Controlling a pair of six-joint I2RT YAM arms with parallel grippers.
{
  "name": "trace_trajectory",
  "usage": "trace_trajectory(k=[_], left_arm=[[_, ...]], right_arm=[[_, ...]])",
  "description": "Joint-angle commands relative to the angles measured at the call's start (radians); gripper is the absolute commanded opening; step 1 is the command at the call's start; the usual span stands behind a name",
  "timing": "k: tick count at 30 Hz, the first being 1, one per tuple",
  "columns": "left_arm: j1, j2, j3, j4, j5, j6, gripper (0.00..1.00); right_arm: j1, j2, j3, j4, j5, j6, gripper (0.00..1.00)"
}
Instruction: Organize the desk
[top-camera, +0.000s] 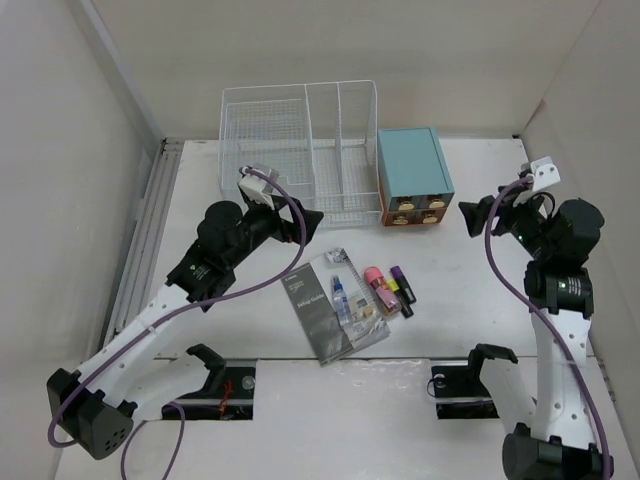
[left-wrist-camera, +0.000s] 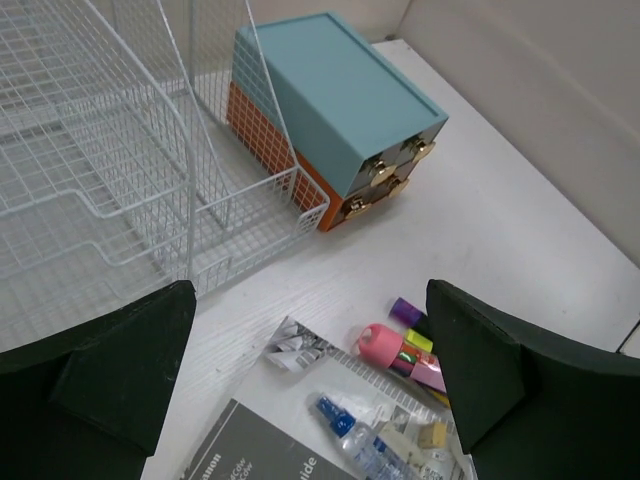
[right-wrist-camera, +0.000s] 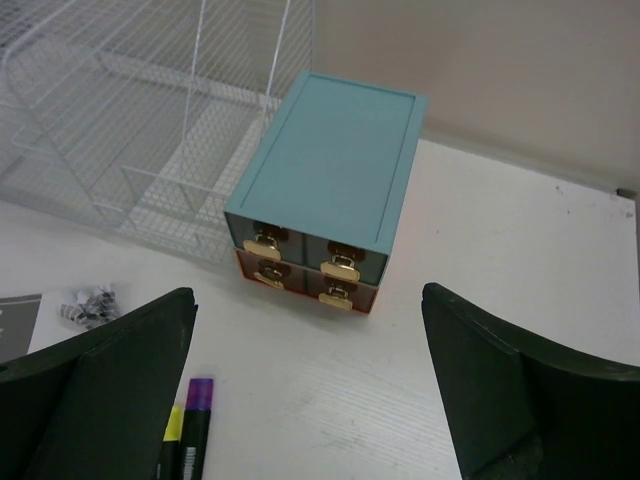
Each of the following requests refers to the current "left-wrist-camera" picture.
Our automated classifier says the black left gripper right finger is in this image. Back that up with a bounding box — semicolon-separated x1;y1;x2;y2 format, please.
426;279;639;479

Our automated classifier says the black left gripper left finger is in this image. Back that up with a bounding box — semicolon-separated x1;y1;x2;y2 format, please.
1;280;196;479

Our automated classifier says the pink glue stick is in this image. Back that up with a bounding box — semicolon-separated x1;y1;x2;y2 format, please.
357;324;446;394

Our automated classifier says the yellow cap highlighter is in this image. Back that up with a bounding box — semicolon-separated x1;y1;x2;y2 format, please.
404;329;433;353

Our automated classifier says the clear plastic bag with erasers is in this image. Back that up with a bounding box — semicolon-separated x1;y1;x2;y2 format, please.
234;317;477;479

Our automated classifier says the purple cap highlighter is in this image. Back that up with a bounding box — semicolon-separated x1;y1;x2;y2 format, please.
389;297;428;328

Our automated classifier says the grey Canon setup guide booklet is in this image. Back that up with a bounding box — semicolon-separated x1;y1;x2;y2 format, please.
181;399;353;480

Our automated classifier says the teal and orange drawer box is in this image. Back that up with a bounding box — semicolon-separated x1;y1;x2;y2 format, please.
226;12;448;232

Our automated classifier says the white wire mesh organizer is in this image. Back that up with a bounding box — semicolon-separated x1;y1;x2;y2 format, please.
1;1;329;350

